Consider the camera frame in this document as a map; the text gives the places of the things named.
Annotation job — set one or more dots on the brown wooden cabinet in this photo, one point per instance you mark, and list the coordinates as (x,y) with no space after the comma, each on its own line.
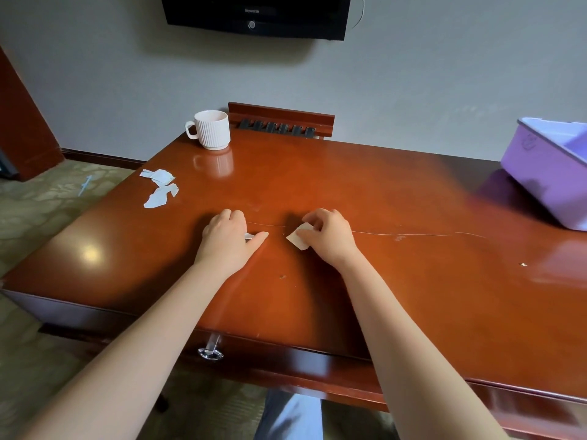
(25,132)

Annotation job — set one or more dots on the purple plastic basket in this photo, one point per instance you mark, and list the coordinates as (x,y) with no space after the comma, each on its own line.
(550,169)

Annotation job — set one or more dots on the brown wooden desk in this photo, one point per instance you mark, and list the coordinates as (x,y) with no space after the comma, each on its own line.
(412,270)

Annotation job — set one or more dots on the person's left forearm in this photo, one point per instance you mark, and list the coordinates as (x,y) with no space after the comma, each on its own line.
(119,357)

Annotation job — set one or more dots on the black wall television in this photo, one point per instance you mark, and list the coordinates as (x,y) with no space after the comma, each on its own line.
(257,15)

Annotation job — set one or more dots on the person's right hand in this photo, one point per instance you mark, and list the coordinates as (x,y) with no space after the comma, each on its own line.
(330,238)

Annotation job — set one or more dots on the person's right forearm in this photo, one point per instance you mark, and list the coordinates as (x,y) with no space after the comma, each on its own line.
(426,362)

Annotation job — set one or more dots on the person's blue jeans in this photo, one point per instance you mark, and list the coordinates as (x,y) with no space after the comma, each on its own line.
(289,417)

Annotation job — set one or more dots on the person's left hand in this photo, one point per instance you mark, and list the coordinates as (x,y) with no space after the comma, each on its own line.
(227,245)

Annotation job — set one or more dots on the white paper scraps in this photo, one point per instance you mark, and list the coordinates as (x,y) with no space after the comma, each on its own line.
(160,192)

